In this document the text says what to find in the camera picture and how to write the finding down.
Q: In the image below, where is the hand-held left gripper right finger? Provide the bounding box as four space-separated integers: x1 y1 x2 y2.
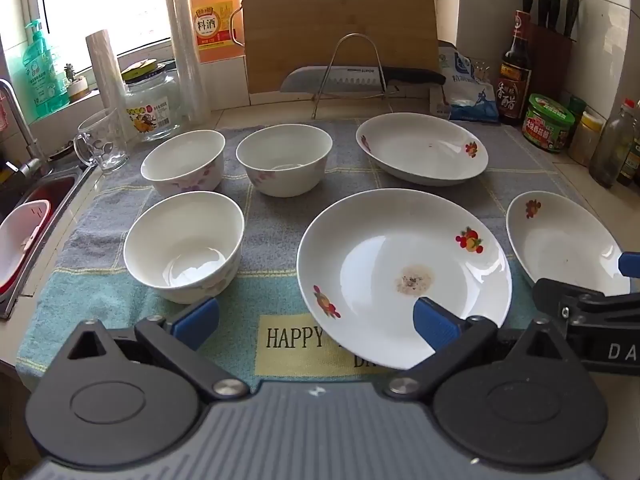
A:
384 296 573 402

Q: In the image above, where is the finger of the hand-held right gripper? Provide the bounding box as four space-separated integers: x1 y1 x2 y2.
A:
618 249 640 278
531 277 640 325

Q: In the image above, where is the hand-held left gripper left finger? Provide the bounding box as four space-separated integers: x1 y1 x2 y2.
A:
66 296 251 402

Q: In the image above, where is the white bowl pink floral print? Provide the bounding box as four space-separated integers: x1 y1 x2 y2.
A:
123 192 245 305
235 124 334 198
140 129 226 197

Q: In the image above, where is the stained white fruit-print plate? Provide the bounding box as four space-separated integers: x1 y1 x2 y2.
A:
296 188 513 371

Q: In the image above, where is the dark green bottle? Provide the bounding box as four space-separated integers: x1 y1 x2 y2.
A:
616 130 640 187

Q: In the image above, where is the glass bottle red cap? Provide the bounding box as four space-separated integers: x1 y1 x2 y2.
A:
588 98 639 189

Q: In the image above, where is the grey and teal checked mat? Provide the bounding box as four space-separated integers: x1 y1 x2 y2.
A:
15 119 640 392

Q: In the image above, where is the yellow-lid spice jar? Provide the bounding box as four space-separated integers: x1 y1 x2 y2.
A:
568 110 605 167

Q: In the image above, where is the green lidded jar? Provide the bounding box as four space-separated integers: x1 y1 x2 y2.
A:
521 93 576 154

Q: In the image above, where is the steel sink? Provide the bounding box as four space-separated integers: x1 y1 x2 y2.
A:
0 159 97 320

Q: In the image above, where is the red wash basin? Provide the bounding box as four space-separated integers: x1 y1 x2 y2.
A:
0 174 77 297

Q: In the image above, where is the clear glass mug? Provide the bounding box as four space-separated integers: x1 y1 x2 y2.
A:
73 107 129 176

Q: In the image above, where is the dark vinegar bottle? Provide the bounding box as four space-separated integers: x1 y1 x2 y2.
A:
499 9 533 126

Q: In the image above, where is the white and blue salt bag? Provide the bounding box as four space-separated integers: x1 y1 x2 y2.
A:
429 44 502 124

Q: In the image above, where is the brown knife block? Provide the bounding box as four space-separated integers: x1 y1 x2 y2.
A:
525 20 574 97

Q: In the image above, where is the glass jar yellow-black lid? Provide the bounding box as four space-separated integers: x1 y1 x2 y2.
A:
121 59 182 143

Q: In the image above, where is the short plastic wrap roll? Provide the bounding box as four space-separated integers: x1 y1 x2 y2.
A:
85 29 129 158

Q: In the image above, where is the small potted plant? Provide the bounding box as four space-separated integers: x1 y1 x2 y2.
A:
63 62 89 104

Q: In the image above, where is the metal faucet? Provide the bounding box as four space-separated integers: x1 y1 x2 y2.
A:
0 79 49 177

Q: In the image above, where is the tall plastic wrap roll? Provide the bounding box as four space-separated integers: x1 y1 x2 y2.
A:
163 0 212 124

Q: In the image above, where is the green dish soap bottle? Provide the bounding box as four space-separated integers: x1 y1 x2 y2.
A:
21 18 69 114

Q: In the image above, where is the orange cooking wine bottle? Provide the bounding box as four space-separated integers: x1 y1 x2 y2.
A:
189 0 247 65

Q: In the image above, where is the bamboo cutting board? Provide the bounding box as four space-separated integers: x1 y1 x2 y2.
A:
241 0 437 95

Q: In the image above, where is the black-handled kitchen knife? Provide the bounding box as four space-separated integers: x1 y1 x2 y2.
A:
280 65 447 95

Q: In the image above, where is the metal wire rack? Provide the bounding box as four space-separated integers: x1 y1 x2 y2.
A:
311 33 401 120

